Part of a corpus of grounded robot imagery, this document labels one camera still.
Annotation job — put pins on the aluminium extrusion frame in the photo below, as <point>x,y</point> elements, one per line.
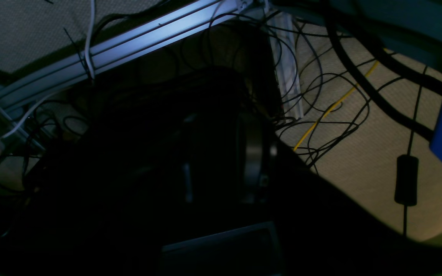
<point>53,79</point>

